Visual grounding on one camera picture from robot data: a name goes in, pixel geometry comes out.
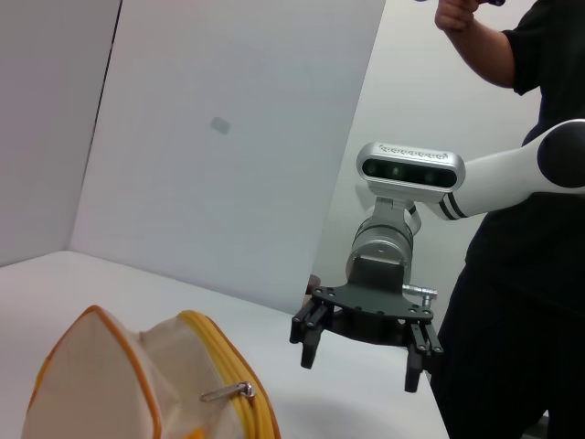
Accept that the silver metal zipper pull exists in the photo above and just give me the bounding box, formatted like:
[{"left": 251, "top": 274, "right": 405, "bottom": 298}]
[{"left": 199, "top": 380, "right": 257, "bottom": 403}]

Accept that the silver cable connector plug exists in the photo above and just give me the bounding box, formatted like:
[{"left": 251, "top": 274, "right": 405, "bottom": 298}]
[{"left": 401, "top": 283, "right": 439, "bottom": 305}]

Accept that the person in black clothes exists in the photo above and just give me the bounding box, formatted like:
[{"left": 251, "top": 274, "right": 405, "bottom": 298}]
[{"left": 429, "top": 0, "right": 585, "bottom": 439}]

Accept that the bare forearm of person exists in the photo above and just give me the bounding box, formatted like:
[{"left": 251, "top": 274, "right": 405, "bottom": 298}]
[{"left": 447, "top": 11, "right": 520, "bottom": 89}]

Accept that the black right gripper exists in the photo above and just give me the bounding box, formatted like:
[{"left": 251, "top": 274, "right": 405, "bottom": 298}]
[{"left": 289, "top": 254, "right": 445, "bottom": 394}]

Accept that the cream food bag orange trim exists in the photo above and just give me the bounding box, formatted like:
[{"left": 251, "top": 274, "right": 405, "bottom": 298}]
[{"left": 20, "top": 305, "right": 282, "bottom": 439}]

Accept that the bare hand of person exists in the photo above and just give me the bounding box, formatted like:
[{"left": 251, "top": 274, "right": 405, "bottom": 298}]
[{"left": 433, "top": 0, "right": 479, "bottom": 33}]

